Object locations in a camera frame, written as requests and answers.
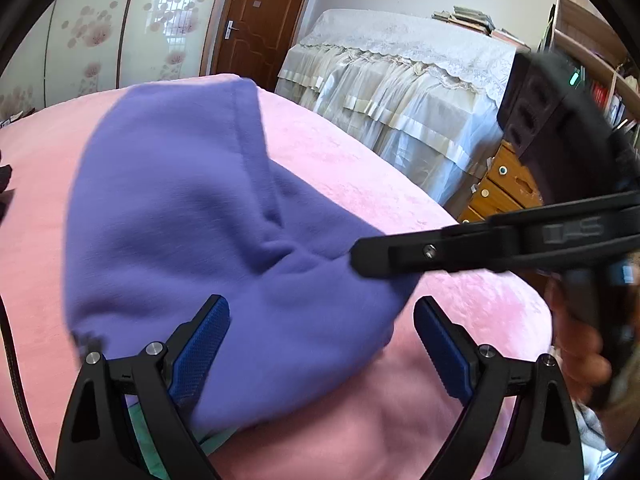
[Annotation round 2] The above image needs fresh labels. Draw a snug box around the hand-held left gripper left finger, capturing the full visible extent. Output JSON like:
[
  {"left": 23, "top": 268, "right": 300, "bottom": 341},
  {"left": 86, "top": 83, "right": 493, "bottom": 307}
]
[{"left": 55, "top": 294, "right": 232, "bottom": 480}]

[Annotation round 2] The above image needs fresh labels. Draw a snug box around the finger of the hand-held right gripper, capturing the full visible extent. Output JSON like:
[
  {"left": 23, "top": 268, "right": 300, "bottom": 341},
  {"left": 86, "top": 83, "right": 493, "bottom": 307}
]
[{"left": 349, "top": 221, "right": 527, "bottom": 279}]

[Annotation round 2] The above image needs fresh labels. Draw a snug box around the green cloth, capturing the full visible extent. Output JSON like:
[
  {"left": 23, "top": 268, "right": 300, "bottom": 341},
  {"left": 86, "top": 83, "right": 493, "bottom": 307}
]
[{"left": 125, "top": 394, "right": 241, "bottom": 479}]

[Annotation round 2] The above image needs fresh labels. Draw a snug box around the black cable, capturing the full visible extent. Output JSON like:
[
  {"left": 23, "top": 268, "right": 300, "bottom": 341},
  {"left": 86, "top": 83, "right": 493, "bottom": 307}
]
[{"left": 0, "top": 295, "right": 53, "bottom": 480}]

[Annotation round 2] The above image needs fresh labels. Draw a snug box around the black padded jacket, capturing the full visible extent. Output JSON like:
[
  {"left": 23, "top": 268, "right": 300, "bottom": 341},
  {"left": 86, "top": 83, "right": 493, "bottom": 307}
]
[{"left": 0, "top": 147, "right": 16, "bottom": 226}]

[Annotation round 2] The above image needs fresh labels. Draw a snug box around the pink bed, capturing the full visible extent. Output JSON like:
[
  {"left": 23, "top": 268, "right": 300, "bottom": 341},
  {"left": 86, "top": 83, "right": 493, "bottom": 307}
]
[{"left": 0, "top": 74, "right": 557, "bottom": 480}]

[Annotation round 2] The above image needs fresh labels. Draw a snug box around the person's right hand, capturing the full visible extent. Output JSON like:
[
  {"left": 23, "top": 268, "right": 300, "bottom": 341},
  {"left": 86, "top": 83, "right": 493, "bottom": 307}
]
[{"left": 545, "top": 279, "right": 614, "bottom": 405}]

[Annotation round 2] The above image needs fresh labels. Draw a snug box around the brown wooden door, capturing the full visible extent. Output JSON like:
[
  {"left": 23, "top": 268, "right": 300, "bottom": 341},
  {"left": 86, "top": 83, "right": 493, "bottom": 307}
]
[{"left": 212, "top": 0, "right": 321, "bottom": 95}]

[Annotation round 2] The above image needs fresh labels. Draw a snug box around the floral sliding door wardrobe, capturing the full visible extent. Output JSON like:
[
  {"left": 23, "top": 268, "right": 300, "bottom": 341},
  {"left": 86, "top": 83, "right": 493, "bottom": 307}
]
[{"left": 0, "top": 0, "right": 241, "bottom": 117}]

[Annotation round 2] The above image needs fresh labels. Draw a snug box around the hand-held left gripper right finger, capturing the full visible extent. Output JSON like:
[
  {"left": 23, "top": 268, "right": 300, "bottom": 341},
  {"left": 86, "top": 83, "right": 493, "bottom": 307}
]
[{"left": 413, "top": 296, "right": 584, "bottom": 480}]

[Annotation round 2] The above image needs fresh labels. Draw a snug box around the wooden drawer cabinet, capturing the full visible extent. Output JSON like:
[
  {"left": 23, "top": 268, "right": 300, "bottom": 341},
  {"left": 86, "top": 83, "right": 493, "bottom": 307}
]
[{"left": 457, "top": 140, "right": 546, "bottom": 224}]

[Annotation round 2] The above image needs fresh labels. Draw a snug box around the purple zip hoodie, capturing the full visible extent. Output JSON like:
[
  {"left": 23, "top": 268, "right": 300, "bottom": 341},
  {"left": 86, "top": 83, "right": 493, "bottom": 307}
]
[{"left": 65, "top": 79, "right": 426, "bottom": 433}]

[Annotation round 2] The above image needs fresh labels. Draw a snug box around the lace-covered furniture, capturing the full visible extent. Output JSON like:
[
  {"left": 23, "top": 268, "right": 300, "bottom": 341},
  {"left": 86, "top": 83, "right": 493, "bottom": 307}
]
[{"left": 276, "top": 8, "right": 531, "bottom": 211}]

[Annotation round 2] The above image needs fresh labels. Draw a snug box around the stack of books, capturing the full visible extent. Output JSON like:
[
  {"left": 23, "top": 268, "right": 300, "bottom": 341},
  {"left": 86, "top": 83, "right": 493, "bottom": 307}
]
[{"left": 432, "top": 5, "right": 531, "bottom": 52}]

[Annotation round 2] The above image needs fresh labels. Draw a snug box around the wooden bookshelf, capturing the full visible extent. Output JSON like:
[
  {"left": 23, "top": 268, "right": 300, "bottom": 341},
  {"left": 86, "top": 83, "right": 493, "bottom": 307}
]
[{"left": 540, "top": 0, "right": 640, "bottom": 136}]

